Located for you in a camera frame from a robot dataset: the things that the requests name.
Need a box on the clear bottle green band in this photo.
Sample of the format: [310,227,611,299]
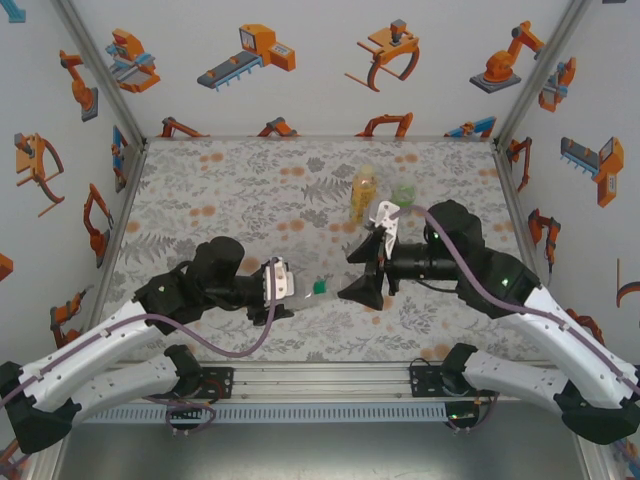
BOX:
[291,275,349,305]

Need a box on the yellow label bottle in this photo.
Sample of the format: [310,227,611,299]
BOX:
[348,163,380,224]

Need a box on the clear bottle green label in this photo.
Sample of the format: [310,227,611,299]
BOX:
[391,178,420,210]

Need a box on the floral patterned table cover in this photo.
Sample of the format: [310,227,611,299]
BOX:
[102,139,556,364]

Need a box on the grey metal shelf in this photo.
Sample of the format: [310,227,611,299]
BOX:
[49,422,589,480]

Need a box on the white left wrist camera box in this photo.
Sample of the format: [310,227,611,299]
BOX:
[260,256,297,304]

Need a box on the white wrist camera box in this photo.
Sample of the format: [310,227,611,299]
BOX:
[367,199,401,250]
[260,256,297,304]

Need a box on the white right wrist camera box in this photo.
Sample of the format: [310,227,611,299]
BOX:
[367,199,401,250]

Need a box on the aluminium frame side rail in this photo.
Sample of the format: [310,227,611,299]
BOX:
[84,141,150,321]
[492,141,544,291]

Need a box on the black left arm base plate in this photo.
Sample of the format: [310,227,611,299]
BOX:
[194,367,235,400]

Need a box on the wide aluminium frame rail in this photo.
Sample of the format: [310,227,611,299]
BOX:
[74,362,594,405]

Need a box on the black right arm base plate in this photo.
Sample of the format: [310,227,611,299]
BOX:
[409,360,451,399]

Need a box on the grey slotted cable duct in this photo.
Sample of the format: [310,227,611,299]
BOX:
[82,403,447,424]

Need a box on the thin aluminium frame rail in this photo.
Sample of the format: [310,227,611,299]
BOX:
[144,133,496,143]

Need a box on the aluminium frame post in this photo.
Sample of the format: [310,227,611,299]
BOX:
[492,0,594,146]
[52,0,149,146]

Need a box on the short aluminium frame leg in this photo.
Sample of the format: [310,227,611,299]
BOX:
[574,439,617,480]
[27,444,69,480]

